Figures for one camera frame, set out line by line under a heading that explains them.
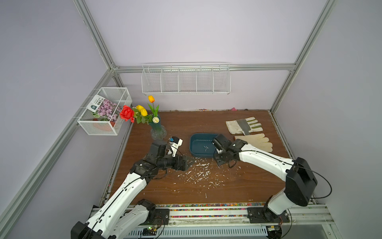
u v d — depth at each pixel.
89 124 0.74
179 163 0.64
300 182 0.43
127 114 0.70
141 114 0.80
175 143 0.67
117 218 0.43
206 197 0.80
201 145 1.00
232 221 0.73
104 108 0.74
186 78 1.01
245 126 1.12
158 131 0.99
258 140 1.02
